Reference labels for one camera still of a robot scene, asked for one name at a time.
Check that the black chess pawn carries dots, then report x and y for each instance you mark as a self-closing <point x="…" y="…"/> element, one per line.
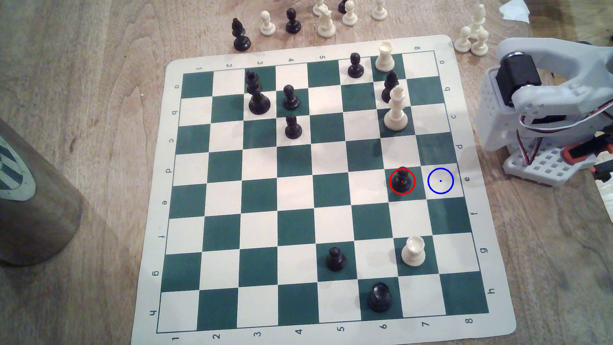
<point x="335" y="259"/>
<point x="402" y="180"/>
<point x="355" y="67"/>
<point x="290" y="98"/>
<point x="293" y="128"/>
<point x="293" y="23"/>

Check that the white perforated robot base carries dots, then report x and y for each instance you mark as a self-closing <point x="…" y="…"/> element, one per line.
<point x="541" y="167"/>

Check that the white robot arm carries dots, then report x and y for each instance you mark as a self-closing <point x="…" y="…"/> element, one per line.
<point x="555" y="62"/>

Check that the green white chess mat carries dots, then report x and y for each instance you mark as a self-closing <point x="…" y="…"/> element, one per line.
<point x="330" y="158"/>

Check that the black chess queen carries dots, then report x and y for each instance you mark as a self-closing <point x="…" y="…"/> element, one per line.
<point x="258" y="98"/>

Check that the white chess queen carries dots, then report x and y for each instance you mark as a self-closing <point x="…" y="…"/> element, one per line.
<point x="396" y="112"/>

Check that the black chess bishop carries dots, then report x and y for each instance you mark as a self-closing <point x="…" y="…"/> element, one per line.
<point x="241" y="38"/>
<point x="390" y="86"/>

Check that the white chess pawn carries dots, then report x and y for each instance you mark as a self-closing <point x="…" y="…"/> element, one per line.
<point x="480" y="45"/>
<point x="267" y="25"/>
<point x="463" y="41"/>
<point x="349" y="14"/>
<point x="413" y="251"/>
<point x="379" y="10"/>

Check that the white chess rook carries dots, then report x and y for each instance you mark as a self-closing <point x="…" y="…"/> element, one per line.
<point x="385" y="57"/>

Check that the black chess rook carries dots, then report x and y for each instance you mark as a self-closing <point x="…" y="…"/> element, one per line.
<point x="380" y="297"/>

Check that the white chess knight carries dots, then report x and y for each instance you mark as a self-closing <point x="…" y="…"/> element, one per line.
<point x="326" y="26"/>

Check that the white chess piece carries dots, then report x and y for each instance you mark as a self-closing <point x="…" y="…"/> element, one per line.
<point x="320" y="6"/>

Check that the black chess piece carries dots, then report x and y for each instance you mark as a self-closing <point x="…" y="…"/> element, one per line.
<point x="342" y="5"/>

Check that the white chess bishop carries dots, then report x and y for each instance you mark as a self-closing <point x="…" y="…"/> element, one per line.
<point x="477" y="19"/>

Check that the crumpled white paper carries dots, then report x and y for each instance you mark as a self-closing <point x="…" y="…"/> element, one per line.
<point x="515" y="9"/>

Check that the orange black clamp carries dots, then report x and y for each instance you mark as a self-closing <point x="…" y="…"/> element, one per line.
<point x="571" y="152"/>

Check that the shiny steel container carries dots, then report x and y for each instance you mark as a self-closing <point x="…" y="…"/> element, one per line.
<point x="33" y="211"/>

